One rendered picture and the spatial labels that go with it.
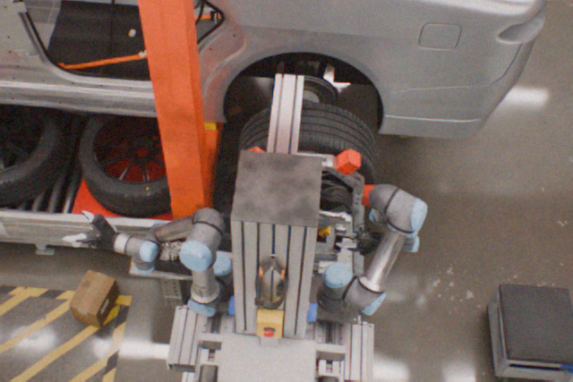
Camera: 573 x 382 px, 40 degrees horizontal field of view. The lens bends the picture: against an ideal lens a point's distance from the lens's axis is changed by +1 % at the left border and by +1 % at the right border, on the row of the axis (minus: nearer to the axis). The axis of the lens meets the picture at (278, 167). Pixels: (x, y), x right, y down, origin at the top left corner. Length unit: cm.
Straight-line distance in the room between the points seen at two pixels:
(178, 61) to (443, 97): 144
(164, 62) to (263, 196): 88
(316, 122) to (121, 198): 120
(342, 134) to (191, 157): 68
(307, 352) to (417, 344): 149
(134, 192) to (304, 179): 195
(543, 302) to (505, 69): 121
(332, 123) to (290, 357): 114
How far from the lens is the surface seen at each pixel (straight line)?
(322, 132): 349
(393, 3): 340
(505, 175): 499
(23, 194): 444
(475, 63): 368
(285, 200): 225
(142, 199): 414
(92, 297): 424
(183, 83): 303
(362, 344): 349
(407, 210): 307
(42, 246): 454
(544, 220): 488
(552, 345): 413
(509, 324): 411
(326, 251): 424
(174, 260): 388
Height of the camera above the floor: 393
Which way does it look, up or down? 55 degrees down
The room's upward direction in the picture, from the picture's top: 2 degrees clockwise
